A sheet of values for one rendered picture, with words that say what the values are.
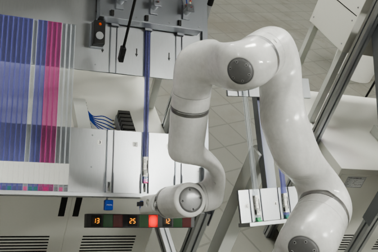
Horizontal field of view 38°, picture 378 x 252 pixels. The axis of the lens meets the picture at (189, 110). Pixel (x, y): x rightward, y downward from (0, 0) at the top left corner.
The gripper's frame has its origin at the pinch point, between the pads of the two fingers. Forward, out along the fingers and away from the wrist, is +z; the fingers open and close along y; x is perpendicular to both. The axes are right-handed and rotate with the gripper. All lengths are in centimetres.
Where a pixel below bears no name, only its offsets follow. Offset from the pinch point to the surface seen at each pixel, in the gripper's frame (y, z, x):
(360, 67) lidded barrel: 260, 211, 132
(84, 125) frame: -13, 39, 30
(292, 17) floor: 262, 314, 218
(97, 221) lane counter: -14.0, 6.3, -4.6
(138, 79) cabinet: 18, 74, 60
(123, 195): -7.2, 3.2, 2.8
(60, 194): -25.5, 3.2, 2.7
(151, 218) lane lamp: 2.5, 6.3, -3.7
